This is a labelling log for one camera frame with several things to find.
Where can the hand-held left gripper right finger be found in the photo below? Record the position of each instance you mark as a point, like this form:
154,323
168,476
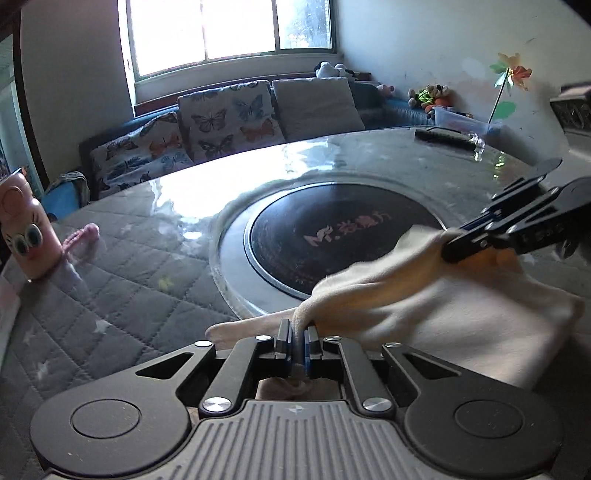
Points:
307,359

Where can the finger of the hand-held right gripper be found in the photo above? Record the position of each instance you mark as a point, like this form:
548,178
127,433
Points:
512,191
466,244

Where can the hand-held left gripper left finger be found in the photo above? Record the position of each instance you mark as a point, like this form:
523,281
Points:
288,356

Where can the beige garment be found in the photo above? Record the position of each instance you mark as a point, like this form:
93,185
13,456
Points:
415,300

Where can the clear plastic wrapper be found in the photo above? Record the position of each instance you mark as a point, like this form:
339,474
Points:
478,145

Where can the black remote control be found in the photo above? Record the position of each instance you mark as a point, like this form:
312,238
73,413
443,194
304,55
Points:
443,137

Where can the clear plastic storage box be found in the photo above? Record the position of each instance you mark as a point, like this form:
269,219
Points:
457,121

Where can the grey patterned object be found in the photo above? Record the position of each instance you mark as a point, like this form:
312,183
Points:
575,113

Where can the colourful pinwheel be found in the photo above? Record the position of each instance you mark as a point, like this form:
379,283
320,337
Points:
510,69

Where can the round black induction cooktop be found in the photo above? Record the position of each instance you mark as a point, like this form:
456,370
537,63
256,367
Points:
286,230

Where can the colourful plush toys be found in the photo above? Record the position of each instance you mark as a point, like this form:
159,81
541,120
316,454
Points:
427,97

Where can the pink plush toy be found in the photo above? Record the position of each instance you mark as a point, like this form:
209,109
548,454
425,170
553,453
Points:
385,89

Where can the dark blue sofa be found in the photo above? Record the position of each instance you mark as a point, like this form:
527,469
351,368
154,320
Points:
374,104

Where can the plain grey cushion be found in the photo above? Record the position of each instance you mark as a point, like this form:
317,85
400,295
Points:
314,108

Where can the white panda plush toy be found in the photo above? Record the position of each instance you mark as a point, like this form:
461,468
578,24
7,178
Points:
325,69

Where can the large butterfly print cushion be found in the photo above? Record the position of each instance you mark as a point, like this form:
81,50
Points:
226,120

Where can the small butterfly print cushion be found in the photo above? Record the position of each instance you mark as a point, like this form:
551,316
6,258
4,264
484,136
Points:
138,152

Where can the blue chair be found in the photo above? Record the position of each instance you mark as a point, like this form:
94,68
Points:
62,201

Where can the grey clothing on chair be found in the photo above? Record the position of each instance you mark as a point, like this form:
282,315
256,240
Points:
76,181

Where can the white tissue pack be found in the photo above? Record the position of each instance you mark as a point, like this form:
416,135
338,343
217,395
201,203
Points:
7,314

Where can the pink cartoon water bottle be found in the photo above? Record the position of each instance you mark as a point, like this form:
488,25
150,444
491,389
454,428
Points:
27,230

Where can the window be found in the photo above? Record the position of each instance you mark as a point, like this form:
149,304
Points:
184,32

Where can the dark wooden door frame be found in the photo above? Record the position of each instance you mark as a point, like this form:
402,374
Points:
25,115

